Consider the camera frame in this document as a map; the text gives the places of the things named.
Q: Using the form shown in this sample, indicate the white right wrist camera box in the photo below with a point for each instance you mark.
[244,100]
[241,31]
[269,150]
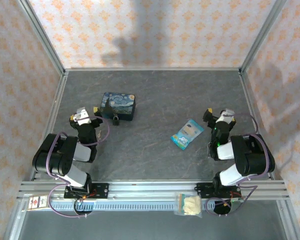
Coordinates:
[225,116]

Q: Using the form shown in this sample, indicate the small key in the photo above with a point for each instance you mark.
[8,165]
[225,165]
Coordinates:
[99,135]

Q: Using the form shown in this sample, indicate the aluminium frame post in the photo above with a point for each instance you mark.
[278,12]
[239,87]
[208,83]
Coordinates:
[43,40]
[261,37]

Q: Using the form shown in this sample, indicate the starry night print box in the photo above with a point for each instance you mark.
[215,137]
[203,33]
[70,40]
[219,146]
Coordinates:
[118,103]

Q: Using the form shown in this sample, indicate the aluminium mounting rail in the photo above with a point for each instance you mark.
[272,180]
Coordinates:
[150,188]

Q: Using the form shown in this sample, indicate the blue snack packet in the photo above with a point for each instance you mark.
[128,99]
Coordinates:
[187,133]

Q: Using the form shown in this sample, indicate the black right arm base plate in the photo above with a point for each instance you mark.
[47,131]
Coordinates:
[205,190]

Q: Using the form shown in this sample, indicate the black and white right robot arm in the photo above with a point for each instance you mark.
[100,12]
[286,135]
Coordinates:
[250,155]

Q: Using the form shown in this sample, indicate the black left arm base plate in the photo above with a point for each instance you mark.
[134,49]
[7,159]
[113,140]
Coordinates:
[100,190]

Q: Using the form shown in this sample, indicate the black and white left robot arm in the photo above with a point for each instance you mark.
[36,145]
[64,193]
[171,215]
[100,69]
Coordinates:
[52,156]

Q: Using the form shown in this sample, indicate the white and red label card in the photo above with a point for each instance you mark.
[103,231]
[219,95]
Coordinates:
[38,202]

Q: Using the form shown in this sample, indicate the clear bag of white pieces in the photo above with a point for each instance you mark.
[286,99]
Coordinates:
[190,205]

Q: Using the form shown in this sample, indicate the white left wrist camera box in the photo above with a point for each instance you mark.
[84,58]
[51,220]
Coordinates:
[82,115]

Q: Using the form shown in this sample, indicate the black padlock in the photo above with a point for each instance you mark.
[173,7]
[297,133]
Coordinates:
[116,121]

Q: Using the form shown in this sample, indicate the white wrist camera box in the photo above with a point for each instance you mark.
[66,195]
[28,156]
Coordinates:
[82,115]
[225,116]

